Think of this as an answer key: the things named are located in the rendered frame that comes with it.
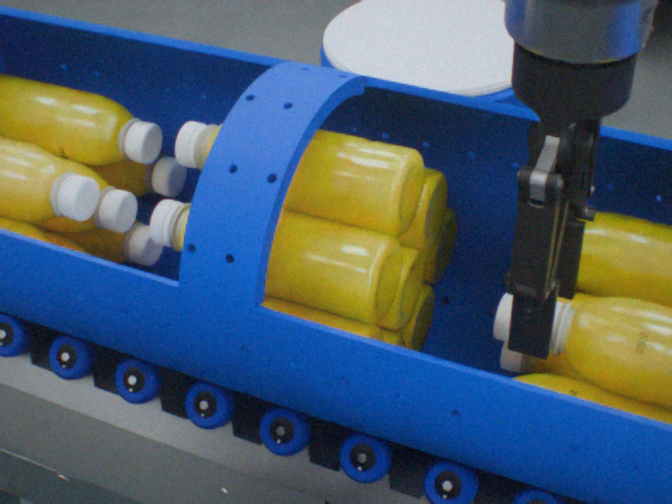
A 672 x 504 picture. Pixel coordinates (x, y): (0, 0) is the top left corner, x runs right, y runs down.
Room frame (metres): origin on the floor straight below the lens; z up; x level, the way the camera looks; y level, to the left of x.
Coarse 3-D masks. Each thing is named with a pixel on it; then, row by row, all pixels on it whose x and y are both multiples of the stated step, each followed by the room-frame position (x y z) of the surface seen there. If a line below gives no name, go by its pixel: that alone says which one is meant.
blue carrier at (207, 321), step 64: (0, 64) 1.03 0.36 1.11; (64, 64) 0.99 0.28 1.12; (128, 64) 0.95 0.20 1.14; (192, 64) 0.90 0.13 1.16; (256, 64) 0.83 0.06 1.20; (256, 128) 0.68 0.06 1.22; (384, 128) 0.83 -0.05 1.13; (448, 128) 0.80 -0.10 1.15; (512, 128) 0.76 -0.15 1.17; (192, 192) 0.90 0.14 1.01; (256, 192) 0.64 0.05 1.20; (448, 192) 0.81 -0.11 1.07; (512, 192) 0.78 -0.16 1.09; (640, 192) 0.73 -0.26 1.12; (0, 256) 0.69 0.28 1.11; (64, 256) 0.66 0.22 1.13; (192, 256) 0.62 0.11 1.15; (256, 256) 0.60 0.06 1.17; (64, 320) 0.67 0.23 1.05; (128, 320) 0.63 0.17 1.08; (192, 320) 0.61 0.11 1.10; (256, 320) 0.59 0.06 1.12; (448, 320) 0.74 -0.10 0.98; (256, 384) 0.59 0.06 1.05; (320, 384) 0.56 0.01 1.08; (384, 384) 0.54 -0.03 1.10; (448, 384) 0.52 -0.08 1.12; (512, 384) 0.50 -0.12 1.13; (448, 448) 0.52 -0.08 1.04; (512, 448) 0.50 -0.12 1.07; (576, 448) 0.48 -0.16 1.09; (640, 448) 0.46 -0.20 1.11
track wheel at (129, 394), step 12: (132, 360) 0.69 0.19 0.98; (144, 360) 0.69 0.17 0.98; (120, 372) 0.69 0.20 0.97; (132, 372) 0.69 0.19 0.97; (144, 372) 0.68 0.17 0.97; (156, 372) 0.68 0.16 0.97; (120, 384) 0.68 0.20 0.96; (132, 384) 0.68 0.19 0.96; (144, 384) 0.68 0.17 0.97; (156, 384) 0.68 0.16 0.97; (120, 396) 0.68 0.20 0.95; (132, 396) 0.67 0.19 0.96; (144, 396) 0.67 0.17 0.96
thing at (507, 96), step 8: (320, 56) 1.18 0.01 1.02; (320, 64) 1.19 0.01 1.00; (328, 64) 1.15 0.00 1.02; (480, 96) 1.06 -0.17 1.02; (488, 96) 1.06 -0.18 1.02; (496, 96) 1.06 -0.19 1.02; (504, 96) 1.07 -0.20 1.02; (512, 96) 1.07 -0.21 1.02; (512, 104) 1.07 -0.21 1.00; (520, 104) 1.08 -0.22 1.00; (488, 312) 1.27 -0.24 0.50
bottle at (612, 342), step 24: (576, 312) 0.57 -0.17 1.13; (600, 312) 0.56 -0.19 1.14; (624, 312) 0.55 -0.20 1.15; (648, 312) 0.55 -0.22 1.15; (552, 336) 0.56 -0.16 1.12; (576, 336) 0.55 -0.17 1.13; (600, 336) 0.54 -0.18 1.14; (624, 336) 0.53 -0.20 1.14; (648, 336) 0.53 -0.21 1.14; (576, 360) 0.54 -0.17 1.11; (600, 360) 0.53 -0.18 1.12; (624, 360) 0.52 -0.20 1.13; (648, 360) 0.52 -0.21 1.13; (600, 384) 0.53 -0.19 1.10; (624, 384) 0.52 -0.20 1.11; (648, 384) 0.51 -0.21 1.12
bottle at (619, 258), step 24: (600, 216) 0.67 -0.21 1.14; (624, 216) 0.67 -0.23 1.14; (600, 240) 0.65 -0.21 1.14; (624, 240) 0.64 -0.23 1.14; (648, 240) 0.64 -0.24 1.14; (600, 264) 0.63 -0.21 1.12; (624, 264) 0.63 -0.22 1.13; (648, 264) 0.62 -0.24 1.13; (576, 288) 0.65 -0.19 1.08; (600, 288) 0.63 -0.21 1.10; (624, 288) 0.62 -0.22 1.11; (648, 288) 0.61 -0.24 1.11
